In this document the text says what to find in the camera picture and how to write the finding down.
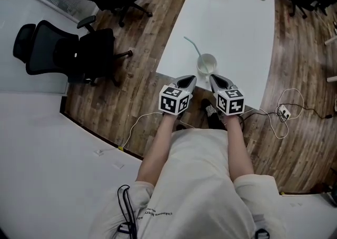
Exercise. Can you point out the person's white t-shirt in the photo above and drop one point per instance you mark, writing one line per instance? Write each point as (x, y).
(200, 180)

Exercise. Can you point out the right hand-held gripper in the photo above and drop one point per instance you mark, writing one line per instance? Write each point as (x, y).
(231, 102)

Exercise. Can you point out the white wall socket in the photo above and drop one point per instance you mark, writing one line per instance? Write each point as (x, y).
(99, 152)

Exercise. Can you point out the person's black shoe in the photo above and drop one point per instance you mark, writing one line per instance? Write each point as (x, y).
(212, 114)

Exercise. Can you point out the teal bendy straw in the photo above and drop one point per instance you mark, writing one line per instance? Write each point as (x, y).
(196, 48)

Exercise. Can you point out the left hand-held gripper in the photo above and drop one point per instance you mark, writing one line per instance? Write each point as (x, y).
(171, 101)

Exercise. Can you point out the white wall plate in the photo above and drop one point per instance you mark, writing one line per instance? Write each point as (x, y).
(118, 165)

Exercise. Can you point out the white power strip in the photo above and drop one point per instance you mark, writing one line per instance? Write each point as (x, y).
(284, 111)

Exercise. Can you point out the person's right forearm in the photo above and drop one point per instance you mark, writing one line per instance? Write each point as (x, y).
(238, 148)

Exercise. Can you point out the person's left forearm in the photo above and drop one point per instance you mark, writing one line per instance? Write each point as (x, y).
(158, 148)

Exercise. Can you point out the white cup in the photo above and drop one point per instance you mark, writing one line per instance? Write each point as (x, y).
(210, 61)

